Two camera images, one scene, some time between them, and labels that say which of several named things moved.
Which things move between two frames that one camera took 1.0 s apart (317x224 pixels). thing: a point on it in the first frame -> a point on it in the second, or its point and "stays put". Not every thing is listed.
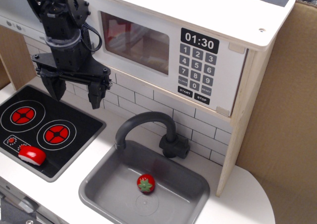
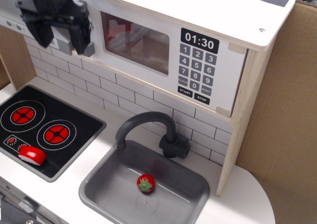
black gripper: (75, 63) -> (56, 4)
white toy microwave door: (206, 70) stays put
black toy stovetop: (29, 117) stays put
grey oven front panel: (18, 206) stays put
